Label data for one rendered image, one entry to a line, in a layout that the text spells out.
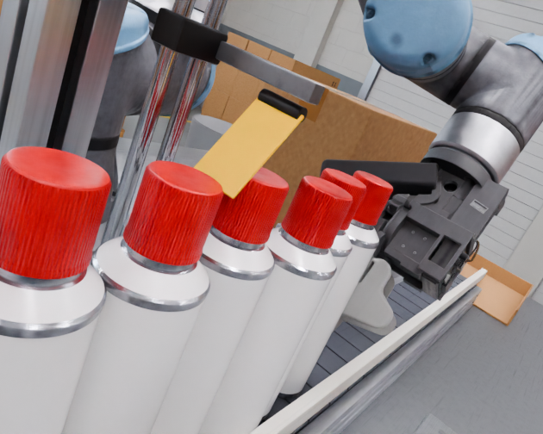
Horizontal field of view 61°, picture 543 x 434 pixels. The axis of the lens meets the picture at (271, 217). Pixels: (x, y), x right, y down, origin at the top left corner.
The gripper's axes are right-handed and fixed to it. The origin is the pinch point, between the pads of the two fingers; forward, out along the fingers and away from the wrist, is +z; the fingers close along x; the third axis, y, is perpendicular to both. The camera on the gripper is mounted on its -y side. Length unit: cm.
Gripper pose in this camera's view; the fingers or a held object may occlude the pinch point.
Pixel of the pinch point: (321, 322)
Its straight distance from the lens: 45.7
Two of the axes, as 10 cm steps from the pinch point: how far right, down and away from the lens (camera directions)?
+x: 3.1, 3.9, 8.7
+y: 7.3, 4.9, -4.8
